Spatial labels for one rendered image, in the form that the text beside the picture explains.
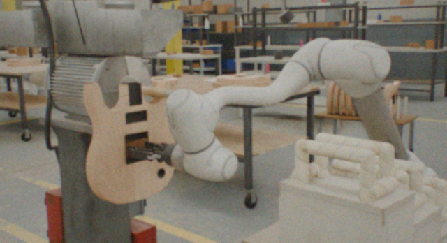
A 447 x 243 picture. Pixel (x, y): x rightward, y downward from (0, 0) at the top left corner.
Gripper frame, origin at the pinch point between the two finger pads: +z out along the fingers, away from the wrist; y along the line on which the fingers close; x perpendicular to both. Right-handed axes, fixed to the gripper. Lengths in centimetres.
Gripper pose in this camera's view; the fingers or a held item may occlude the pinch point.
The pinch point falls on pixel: (137, 147)
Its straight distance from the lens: 175.0
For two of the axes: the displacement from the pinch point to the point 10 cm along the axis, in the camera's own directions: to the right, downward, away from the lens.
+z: -7.4, -0.9, 6.6
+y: 6.7, -1.4, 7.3
